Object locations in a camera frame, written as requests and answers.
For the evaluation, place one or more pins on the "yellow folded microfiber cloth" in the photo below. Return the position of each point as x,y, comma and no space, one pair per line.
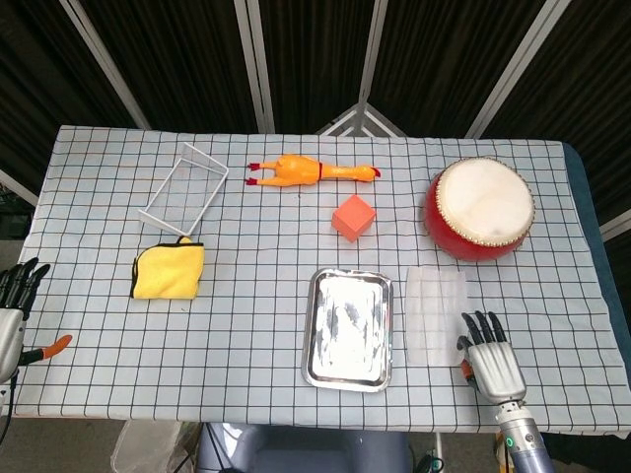
167,271

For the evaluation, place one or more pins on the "clear plastic sheet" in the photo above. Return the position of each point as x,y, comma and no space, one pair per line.
434,317

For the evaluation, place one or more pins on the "red drum with white skin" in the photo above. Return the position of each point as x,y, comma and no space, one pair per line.
478,209

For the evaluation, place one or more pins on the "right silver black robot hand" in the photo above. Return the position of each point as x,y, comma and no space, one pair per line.
495,372

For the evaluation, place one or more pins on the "orange foam cube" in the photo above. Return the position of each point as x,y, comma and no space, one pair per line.
353,217

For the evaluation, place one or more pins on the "silver metal tray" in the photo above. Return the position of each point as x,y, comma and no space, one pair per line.
349,329

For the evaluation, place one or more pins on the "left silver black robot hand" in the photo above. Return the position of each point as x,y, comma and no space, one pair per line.
10,330

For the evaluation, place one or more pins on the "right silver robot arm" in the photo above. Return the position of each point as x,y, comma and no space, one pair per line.
523,438

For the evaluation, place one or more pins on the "white metal frame stand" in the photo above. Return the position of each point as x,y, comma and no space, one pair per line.
360,120

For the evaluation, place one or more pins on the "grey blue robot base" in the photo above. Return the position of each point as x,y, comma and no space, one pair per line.
305,449

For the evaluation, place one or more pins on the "blue white checkered tablecloth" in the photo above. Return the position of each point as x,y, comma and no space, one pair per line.
246,320

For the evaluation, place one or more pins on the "yellow rubber chicken toy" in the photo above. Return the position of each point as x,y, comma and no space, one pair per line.
305,170

